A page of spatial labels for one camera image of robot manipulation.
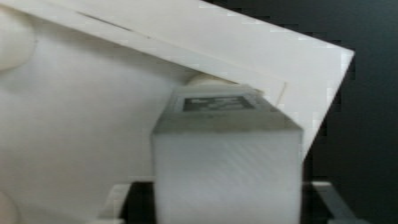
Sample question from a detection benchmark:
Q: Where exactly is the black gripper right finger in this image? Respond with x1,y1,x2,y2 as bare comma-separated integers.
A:
300,181,371,224

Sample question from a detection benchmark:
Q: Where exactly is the white table leg with tag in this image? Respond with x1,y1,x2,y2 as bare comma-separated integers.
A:
151,76,302,224

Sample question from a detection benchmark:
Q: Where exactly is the white square tabletop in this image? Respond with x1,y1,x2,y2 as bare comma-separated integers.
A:
0,0,353,224

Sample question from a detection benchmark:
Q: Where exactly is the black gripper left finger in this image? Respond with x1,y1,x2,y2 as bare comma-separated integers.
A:
96,181,156,224

